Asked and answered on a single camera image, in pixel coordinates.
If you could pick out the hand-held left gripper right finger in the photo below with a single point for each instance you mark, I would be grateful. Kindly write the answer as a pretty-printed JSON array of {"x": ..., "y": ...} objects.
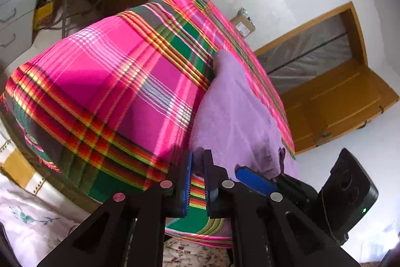
[{"x": 207, "y": 192}]

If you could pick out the grey drawer cabinet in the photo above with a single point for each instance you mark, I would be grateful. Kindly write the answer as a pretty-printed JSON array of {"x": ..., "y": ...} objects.
[{"x": 18, "y": 1}]

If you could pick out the wooden door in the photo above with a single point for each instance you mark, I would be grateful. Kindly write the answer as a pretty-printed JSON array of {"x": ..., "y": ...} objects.
[{"x": 337, "y": 110}]

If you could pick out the open brown cardboard box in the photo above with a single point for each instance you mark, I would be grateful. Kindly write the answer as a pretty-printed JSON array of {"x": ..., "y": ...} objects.
[{"x": 243, "y": 23}]

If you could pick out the pink green plaid cloth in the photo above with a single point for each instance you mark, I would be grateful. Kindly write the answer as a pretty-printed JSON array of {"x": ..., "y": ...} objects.
[{"x": 109, "y": 76}]

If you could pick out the clear plastic door curtain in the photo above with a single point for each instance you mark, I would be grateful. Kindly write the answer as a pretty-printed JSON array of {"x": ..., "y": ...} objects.
[{"x": 306, "y": 48}]

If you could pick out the brown floral quilt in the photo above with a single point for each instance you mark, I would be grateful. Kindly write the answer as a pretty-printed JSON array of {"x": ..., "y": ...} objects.
[{"x": 193, "y": 254}]

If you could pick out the purple sweater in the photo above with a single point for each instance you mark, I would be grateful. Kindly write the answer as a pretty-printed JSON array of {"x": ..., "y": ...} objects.
[{"x": 231, "y": 117}]

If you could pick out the yellow bag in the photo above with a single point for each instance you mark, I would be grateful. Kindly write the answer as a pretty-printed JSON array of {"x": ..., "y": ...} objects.
[{"x": 45, "y": 10}]

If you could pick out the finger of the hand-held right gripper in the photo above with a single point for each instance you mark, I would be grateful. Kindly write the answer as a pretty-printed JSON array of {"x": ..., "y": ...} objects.
[{"x": 254, "y": 181}]

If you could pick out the white floral bedding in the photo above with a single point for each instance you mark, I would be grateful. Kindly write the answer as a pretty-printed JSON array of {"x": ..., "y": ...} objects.
[{"x": 28, "y": 223}]

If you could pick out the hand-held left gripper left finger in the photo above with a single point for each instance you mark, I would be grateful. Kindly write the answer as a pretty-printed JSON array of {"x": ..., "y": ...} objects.
[{"x": 188, "y": 185}]

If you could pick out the wooden door frame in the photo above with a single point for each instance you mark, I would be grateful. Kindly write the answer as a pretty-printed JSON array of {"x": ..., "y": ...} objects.
[{"x": 356, "y": 29}]

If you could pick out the yellow white patterned cloth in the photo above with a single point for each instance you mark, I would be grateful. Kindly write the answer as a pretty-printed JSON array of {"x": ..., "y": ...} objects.
[{"x": 17, "y": 165}]

